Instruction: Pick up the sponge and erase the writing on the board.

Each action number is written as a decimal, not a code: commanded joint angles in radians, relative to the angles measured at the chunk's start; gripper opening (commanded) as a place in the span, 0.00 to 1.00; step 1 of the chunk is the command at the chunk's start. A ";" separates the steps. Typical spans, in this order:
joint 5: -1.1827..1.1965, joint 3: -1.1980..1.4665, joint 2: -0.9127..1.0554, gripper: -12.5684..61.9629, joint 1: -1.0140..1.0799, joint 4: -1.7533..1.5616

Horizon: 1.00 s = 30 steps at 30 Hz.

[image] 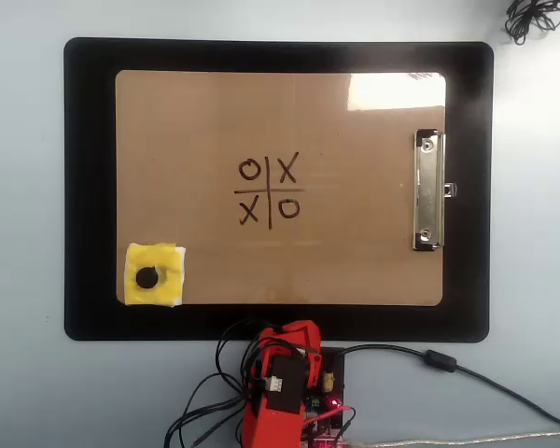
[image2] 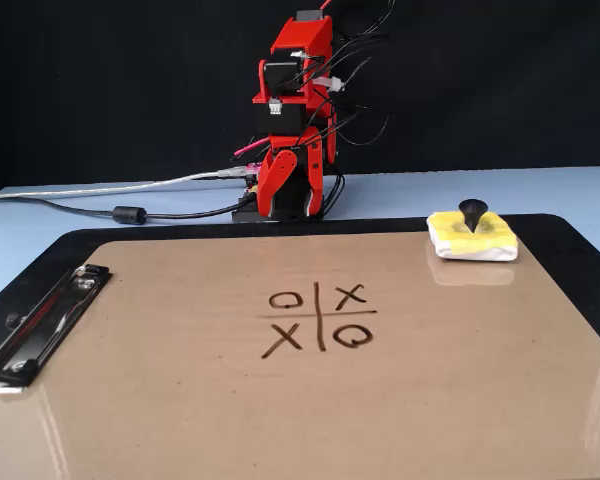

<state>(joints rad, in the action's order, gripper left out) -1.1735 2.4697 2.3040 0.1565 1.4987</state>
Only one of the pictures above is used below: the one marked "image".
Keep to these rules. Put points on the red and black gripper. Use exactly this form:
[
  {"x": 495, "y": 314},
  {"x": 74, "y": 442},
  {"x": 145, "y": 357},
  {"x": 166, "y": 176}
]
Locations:
[{"x": 273, "y": 343}]

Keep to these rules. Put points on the yellow sponge with black knob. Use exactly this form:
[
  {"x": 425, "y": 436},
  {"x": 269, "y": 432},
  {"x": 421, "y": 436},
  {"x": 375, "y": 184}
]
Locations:
[{"x": 168, "y": 261}]

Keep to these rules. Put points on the black robot base with electronics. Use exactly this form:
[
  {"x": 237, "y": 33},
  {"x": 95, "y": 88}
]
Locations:
[{"x": 336, "y": 378}]

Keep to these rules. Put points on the silver metal clipboard clip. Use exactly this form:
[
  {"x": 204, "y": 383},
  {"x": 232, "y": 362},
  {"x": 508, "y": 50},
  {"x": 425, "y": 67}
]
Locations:
[{"x": 427, "y": 196}]

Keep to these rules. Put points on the brown hardboard clipboard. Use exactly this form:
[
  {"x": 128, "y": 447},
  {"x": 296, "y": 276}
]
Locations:
[{"x": 214, "y": 116}]

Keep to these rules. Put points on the black rectangular desk mat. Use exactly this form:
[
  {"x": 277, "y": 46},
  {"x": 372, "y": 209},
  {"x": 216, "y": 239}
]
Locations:
[{"x": 88, "y": 186}]

